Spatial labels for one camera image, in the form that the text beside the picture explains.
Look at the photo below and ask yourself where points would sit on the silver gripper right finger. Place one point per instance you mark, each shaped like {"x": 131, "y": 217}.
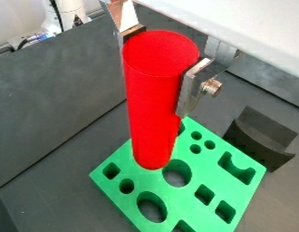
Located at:
{"x": 199, "y": 78}

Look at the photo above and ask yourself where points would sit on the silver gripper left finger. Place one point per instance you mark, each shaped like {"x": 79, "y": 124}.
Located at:
{"x": 122, "y": 12}

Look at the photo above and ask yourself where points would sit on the red cylinder peg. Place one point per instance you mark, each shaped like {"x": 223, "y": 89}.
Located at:
{"x": 156, "y": 57}

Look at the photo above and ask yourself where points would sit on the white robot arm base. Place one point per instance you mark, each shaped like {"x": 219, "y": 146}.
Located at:
{"x": 64, "y": 14}

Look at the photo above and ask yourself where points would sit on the black curved block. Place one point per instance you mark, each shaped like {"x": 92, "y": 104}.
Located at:
{"x": 262, "y": 138}

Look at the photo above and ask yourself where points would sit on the dark grey side panel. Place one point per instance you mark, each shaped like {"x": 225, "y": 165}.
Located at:
{"x": 58, "y": 86}

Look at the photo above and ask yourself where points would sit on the green shape sorter board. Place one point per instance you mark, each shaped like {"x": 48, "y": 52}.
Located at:
{"x": 199, "y": 194}

